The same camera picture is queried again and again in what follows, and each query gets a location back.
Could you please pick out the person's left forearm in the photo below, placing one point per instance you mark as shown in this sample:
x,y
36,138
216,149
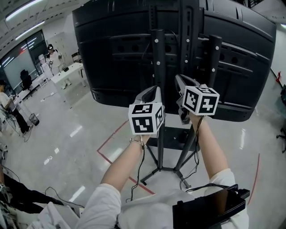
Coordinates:
x,y
123,167

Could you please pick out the black TV stand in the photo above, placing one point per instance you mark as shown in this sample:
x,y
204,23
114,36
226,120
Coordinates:
x,y
159,100

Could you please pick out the person's right forearm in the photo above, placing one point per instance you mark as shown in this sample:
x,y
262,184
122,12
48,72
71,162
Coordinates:
x,y
212,152

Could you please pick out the person's white shirt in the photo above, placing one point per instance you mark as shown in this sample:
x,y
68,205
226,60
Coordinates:
x,y
105,205

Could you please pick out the black flat-screen TV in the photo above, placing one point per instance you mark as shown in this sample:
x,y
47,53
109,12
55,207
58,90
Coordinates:
x,y
107,67

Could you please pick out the black wheeled office chair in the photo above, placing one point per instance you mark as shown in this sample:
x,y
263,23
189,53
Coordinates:
x,y
282,141

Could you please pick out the white table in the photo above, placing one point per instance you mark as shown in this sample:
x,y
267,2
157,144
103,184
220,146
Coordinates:
x,y
67,75

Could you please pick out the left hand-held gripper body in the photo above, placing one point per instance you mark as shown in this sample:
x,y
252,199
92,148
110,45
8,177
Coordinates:
x,y
143,123

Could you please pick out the white water dispenser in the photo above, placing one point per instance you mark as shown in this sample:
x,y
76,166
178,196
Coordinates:
x,y
43,69

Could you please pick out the black chest-mounted device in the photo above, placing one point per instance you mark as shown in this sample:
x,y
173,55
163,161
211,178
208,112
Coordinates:
x,y
201,210

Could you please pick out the white low cabinet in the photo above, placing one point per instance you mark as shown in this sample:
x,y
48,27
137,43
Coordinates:
x,y
58,218

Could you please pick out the black mesh waste bin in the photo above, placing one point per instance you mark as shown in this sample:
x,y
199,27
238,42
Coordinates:
x,y
34,119

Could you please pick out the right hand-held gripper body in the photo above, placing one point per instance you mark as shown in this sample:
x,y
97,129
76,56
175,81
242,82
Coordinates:
x,y
201,103

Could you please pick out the red fire extinguisher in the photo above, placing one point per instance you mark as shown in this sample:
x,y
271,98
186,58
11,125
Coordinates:
x,y
278,77

